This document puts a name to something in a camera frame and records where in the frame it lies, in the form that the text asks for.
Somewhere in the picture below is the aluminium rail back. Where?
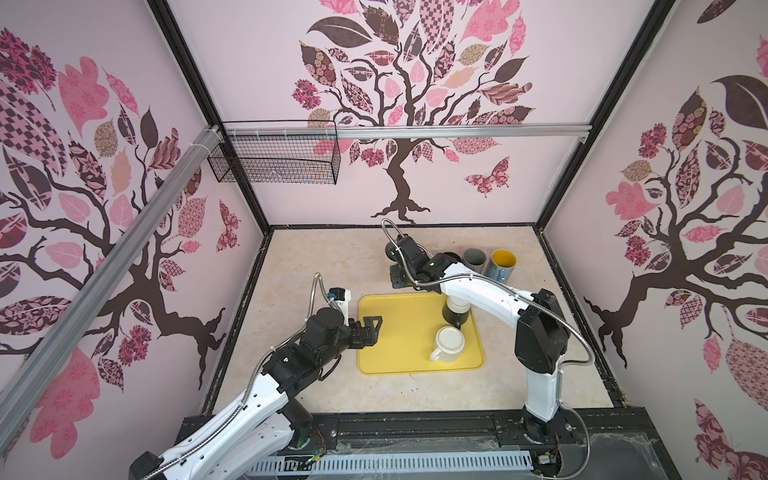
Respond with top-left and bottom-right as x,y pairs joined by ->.
224,122 -> 592,140

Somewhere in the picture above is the cream white mug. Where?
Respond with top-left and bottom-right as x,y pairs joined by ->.
429,326 -> 465,363

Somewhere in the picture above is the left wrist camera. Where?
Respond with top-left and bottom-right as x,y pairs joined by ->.
327,287 -> 351,326

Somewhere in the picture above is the yellow plastic tray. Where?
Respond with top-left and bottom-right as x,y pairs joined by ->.
357,293 -> 485,375

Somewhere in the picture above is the black base frame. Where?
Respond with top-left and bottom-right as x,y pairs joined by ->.
179,407 -> 680,479

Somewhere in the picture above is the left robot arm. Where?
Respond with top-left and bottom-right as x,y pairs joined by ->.
128,307 -> 383,479

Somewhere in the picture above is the black wire basket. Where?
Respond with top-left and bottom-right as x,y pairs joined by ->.
208,120 -> 341,185

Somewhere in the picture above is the blue mug yellow inside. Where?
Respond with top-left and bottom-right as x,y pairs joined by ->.
484,249 -> 517,284

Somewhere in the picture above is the aluminium rail left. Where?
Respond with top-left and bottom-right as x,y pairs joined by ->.
1,125 -> 222,448

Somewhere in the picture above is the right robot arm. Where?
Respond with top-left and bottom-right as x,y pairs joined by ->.
385,234 -> 570,444

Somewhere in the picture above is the grey mug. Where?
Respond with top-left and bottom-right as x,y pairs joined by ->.
462,248 -> 487,274

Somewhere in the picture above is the white slotted cable duct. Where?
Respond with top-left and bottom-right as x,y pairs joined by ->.
245,451 -> 534,479

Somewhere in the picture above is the black white mug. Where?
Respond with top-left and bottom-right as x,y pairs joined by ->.
442,296 -> 471,330

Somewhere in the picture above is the left metal conduit cable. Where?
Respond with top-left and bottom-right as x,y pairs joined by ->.
140,272 -> 337,480

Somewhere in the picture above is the aluminium rail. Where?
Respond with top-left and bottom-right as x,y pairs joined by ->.
1,125 -> 222,448
224,122 -> 592,140

